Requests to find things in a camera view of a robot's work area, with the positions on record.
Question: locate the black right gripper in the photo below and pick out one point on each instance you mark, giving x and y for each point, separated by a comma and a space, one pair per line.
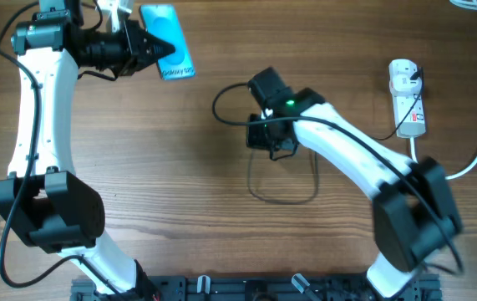
254, 140

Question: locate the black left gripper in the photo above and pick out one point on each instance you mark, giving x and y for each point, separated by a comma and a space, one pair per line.
138, 58

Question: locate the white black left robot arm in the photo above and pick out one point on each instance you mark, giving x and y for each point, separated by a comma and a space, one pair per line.
42, 200

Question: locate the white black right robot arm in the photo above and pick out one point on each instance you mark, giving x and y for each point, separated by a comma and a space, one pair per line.
414, 212

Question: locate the white power strip socket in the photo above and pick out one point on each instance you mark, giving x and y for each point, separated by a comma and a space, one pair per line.
406, 85

